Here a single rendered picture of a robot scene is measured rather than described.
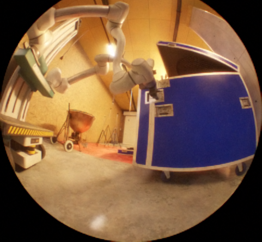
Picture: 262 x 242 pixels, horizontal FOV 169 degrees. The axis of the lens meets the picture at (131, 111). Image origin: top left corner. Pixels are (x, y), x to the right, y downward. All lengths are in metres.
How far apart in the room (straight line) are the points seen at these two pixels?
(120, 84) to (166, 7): 2.68
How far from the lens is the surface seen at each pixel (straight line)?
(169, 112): 0.74
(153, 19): 2.93
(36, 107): 2.43
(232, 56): 1.58
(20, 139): 0.70
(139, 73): 0.49
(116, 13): 0.79
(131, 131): 8.14
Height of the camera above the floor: 0.38
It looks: 19 degrees up
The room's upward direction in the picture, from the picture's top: 6 degrees clockwise
